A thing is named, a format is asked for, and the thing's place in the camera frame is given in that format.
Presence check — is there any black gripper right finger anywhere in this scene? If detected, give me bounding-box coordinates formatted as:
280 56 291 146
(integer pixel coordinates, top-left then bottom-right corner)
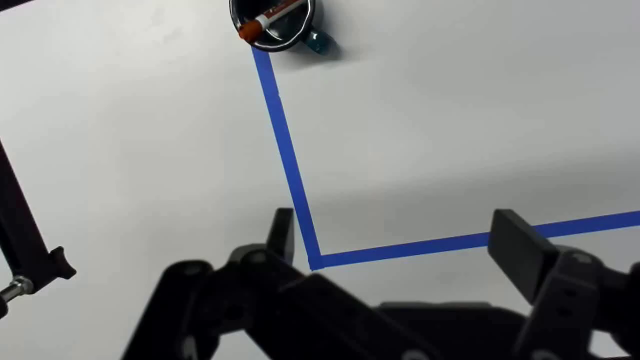
488 209 640 360

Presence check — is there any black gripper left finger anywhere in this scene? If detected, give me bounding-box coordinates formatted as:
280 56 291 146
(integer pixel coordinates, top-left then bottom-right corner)
121 207 428 360

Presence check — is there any long blue tape strip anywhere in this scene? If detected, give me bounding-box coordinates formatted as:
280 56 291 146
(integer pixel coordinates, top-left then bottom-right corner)
308 209 640 273

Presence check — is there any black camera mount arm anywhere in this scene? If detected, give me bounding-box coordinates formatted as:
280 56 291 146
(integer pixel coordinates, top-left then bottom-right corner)
0 140 78 323

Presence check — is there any dark teal ceramic mug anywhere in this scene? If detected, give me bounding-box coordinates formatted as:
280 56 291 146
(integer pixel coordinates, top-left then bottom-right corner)
228 0 335 60

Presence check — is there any red dry erase marker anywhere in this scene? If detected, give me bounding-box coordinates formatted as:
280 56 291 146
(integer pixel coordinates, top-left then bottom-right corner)
238 0 308 45

